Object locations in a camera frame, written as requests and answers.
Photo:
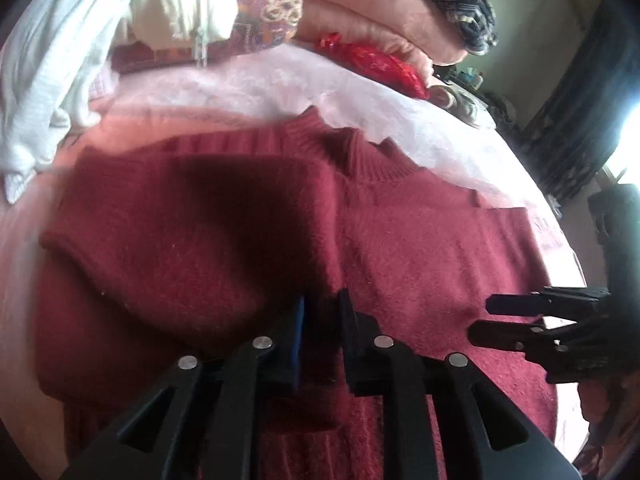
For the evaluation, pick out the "person's right forearm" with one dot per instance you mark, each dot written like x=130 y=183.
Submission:
x=610 y=420

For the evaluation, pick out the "dark plaid garment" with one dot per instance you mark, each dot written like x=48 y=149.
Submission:
x=475 y=15

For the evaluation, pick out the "pink printed bed blanket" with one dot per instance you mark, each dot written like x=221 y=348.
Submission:
x=250 y=90

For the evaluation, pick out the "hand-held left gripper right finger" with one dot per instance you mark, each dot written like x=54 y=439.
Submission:
x=350 y=340

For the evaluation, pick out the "colourful patterned cloth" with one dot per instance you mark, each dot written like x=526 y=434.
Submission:
x=265 y=5

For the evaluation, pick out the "red patterned fabric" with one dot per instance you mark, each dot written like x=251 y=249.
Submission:
x=380 y=62

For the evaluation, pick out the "white garment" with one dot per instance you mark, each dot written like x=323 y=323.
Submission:
x=50 y=50

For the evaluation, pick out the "dark curtain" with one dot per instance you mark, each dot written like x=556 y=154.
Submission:
x=590 y=110

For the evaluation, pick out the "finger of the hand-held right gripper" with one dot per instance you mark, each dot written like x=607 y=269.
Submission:
x=500 y=335
x=520 y=302

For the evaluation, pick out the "dark red knitted sweater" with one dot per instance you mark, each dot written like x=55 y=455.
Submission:
x=425 y=240

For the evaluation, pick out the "folded pink blanket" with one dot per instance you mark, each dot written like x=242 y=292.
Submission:
x=375 y=5

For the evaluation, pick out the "grey white cloth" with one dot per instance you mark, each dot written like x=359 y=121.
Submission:
x=460 y=102

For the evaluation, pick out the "cream cloth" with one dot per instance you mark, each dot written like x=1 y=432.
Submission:
x=165 y=10

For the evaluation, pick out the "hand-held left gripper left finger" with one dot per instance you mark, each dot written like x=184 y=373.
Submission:
x=298 y=330

